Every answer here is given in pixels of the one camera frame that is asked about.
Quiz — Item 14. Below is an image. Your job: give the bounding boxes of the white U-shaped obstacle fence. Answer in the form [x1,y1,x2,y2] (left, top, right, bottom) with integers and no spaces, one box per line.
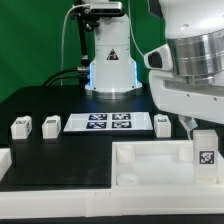
[0,146,224,220]

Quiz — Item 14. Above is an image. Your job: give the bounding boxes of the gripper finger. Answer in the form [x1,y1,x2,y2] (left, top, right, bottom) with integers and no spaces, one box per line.
[178,115,198,140]

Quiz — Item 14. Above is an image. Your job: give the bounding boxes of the white square table top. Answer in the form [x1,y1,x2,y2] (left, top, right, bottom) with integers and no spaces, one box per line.
[112,140,224,186]

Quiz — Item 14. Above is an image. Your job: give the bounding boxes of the white marker tag plate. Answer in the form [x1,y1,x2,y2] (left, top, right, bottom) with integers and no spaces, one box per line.
[64,112,153,132]

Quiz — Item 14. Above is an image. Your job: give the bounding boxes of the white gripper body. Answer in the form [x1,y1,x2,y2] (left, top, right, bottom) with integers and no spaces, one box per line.
[149,70,224,124]

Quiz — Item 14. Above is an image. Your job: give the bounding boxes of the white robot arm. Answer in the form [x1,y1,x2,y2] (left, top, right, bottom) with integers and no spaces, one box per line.
[85,0,224,129]

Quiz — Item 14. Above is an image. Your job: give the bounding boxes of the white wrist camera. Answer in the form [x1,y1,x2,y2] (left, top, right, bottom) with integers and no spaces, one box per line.
[144,44,173,71]

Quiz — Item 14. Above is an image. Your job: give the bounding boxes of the black base cables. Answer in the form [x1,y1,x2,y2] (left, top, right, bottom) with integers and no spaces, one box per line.
[41,68,90,87]

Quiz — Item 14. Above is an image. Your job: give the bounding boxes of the grey camera cable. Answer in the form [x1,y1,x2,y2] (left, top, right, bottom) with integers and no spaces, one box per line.
[59,3,88,86]

